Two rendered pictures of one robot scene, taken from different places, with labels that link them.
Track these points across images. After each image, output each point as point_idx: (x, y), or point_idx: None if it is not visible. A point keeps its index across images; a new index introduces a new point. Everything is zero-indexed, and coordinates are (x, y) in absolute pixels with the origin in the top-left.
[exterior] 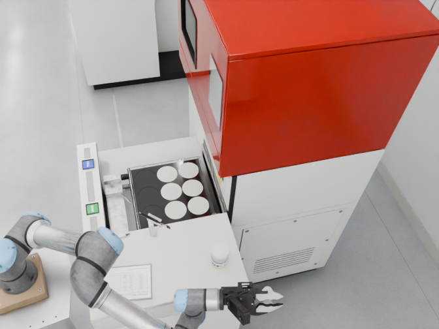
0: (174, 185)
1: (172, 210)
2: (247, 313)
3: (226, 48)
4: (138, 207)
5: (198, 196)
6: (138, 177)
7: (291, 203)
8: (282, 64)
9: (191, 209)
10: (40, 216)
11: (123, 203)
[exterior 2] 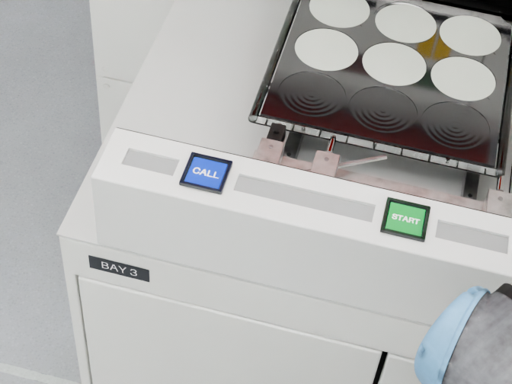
0: (377, 52)
1: (462, 84)
2: None
3: None
4: (414, 143)
5: (439, 24)
6: (302, 108)
7: None
8: None
9: (475, 51)
10: (482, 292)
11: (372, 177)
